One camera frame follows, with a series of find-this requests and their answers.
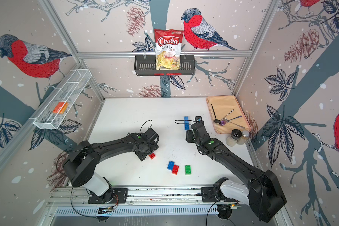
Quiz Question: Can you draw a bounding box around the red lego brick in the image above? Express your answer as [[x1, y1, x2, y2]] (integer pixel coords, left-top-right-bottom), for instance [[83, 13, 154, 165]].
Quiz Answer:
[[171, 165, 179, 175], [149, 153, 156, 159]]

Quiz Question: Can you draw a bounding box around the chuba cassava chips bag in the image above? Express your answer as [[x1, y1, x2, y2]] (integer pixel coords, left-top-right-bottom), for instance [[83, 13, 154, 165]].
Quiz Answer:
[[154, 29, 184, 70]]

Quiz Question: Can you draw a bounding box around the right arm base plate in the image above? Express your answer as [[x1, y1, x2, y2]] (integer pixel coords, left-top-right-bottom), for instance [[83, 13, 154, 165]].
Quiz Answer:
[[201, 187, 237, 203]]

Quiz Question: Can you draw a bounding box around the orange block in basket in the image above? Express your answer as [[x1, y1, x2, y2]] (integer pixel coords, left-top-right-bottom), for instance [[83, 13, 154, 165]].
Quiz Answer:
[[52, 102, 69, 114]]

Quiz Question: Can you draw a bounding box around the silver lid shaker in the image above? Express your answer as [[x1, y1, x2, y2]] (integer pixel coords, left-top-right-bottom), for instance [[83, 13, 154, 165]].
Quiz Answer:
[[236, 131, 250, 145]]

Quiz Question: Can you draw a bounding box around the purple spoon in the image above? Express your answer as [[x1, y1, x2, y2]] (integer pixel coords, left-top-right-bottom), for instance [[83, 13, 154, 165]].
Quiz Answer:
[[219, 115, 242, 126]]

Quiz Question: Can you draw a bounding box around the white wire basket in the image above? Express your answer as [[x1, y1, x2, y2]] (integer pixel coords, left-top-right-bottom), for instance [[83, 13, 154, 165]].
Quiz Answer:
[[33, 69, 92, 130]]

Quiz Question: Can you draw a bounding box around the light blue long lego brick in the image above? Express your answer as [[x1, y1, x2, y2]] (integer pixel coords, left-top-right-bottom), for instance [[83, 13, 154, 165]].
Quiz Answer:
[[183, 116, 190, 131]]

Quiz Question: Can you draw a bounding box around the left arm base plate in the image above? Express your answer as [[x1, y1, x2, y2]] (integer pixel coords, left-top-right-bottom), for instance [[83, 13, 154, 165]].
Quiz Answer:
[[88, 188, 129, 204]]

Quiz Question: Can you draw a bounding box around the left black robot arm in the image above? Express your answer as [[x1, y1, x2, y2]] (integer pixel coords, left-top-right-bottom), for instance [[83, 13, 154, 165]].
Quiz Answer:
[[63, 128, 159, 203]]

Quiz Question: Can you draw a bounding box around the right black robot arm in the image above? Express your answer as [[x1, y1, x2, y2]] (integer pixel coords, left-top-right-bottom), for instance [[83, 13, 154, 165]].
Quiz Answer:
[[186, 116, 287, 223]]

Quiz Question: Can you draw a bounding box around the black wall basket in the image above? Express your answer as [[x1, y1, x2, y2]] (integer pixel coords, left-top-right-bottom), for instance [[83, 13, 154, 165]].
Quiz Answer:
[[134, 55, 195, 76]]

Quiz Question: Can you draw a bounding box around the black lid shaker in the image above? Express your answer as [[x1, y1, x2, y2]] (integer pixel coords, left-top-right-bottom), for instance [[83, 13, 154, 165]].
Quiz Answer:
[[226, 129, 242, 147]]

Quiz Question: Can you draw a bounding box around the black spoon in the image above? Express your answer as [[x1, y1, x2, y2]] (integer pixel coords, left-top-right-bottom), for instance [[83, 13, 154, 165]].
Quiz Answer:
[[211, 105, 221, 124]]

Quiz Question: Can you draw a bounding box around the yellow cloth mat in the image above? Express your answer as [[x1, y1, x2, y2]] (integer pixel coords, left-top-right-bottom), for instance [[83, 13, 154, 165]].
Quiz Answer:
[[206, 96, 251, 134]]

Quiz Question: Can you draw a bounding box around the blue small lego brick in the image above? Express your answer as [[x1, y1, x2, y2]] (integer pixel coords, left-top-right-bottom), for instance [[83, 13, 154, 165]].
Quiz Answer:
[[167, 161, 175, 171]]

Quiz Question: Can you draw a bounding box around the green lego brick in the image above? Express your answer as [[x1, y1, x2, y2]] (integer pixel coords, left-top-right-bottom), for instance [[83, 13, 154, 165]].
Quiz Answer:
[[185, 165, 191, 175]]

